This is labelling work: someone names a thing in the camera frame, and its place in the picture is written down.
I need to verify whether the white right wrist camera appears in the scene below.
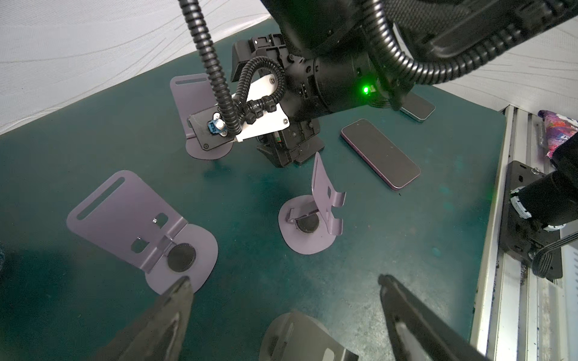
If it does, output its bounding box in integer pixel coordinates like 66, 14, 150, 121
187, 74, 291, 152

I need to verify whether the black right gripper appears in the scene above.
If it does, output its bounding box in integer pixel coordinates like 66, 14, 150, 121
257, 119, 325, 168

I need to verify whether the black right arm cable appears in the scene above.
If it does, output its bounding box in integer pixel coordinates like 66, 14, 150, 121
177, 0, 578, 138

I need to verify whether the grey phone stand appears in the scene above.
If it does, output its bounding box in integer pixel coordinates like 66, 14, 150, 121
278, 153, 346, 255
169, 73, 233, 160
66, 170, 218, 294
259, 311, 359, 361

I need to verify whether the purple candy bag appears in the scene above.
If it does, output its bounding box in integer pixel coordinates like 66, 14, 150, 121
538, 110, 578, 158

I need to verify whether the grey phone stand right front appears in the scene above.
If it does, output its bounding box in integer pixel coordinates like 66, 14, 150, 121
278, 153, 346, 255

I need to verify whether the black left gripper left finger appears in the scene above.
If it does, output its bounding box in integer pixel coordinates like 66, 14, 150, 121
92, 276, 194, 360

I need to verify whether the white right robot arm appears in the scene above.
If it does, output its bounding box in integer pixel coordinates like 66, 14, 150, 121
229, 1, 577, 167

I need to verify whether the grey phone stand left front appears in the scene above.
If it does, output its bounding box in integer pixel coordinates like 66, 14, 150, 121
259, 311, 359, 361

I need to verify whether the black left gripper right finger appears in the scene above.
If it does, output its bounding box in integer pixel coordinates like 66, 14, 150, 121
378, 275, 487, 360

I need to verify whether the grey phone stand right back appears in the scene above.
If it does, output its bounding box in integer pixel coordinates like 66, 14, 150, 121
169, 73, 233, 160

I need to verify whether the grey phone stand middle back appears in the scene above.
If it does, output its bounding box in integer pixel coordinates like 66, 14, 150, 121
66, 170, 218, 294

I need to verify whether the phone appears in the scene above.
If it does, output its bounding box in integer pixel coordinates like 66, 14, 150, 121
340, 119, 421, 190
400, 93, 436, 123

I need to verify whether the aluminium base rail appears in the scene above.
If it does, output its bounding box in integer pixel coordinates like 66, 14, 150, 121
470, 105, 577, 360

